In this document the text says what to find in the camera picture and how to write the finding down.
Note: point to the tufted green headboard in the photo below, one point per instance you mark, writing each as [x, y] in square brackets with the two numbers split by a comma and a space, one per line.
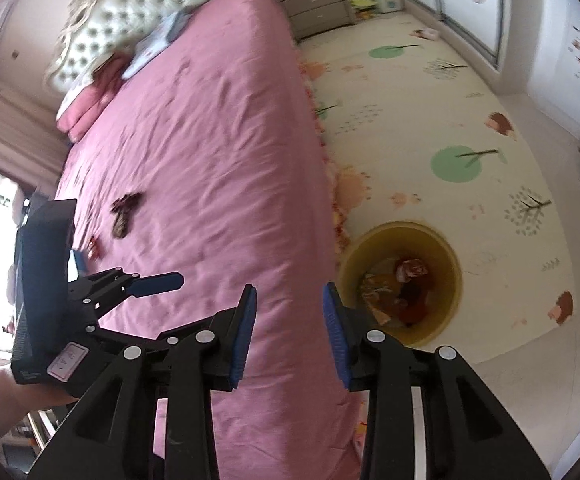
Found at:
[135, 5]

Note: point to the red candy wrapper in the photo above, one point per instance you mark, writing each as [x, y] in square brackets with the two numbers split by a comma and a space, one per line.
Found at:
[93, 246]

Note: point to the long red cloth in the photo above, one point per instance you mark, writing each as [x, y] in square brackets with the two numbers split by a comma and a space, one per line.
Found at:
[415, 307]

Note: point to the patterned play mat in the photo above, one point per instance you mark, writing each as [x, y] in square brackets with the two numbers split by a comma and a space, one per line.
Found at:
[419, 110]

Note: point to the long tan cardboard box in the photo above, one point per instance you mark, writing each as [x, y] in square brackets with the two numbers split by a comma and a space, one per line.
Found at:
[380, 316]

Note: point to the beige curtain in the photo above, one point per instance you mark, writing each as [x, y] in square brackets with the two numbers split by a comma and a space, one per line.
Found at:
[10, 125]

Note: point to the yellow plastic bin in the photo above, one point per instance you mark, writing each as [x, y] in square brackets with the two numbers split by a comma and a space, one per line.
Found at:
[442, 270]

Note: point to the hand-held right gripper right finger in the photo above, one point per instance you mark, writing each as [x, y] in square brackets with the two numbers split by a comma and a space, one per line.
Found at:
[335, 340]

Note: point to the dark brown sock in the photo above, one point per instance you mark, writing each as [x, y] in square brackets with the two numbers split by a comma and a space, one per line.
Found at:
[127, 201]

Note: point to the bed with pink sheet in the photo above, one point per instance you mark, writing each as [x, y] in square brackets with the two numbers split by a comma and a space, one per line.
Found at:
[210, 135]

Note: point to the folded light blue blanket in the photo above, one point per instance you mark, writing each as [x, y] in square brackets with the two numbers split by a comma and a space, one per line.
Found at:
[155, 42]

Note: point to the white sliding wardrobe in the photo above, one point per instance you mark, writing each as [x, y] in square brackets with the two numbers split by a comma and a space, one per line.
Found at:
[469, 15]

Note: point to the folded pink quilt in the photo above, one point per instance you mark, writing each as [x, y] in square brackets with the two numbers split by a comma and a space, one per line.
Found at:
[85, 105]

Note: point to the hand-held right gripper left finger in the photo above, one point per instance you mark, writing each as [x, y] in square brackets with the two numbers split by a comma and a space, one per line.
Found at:
[242, 340]

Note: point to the knotted red cloth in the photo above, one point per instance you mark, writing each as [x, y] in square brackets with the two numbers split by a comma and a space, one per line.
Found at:
[412, 269]

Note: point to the person's left forearm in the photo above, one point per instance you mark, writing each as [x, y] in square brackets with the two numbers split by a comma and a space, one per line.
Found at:
[5, 400]

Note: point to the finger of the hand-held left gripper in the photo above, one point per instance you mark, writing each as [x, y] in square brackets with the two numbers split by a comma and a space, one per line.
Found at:
[110, 336]
[157, 283]

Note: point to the grey nightstand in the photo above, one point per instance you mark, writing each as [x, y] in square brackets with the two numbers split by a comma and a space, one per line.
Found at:
[320, 10]

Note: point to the white cabinet with flower stickers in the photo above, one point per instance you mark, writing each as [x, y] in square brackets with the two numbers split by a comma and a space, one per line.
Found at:
[569, 60]

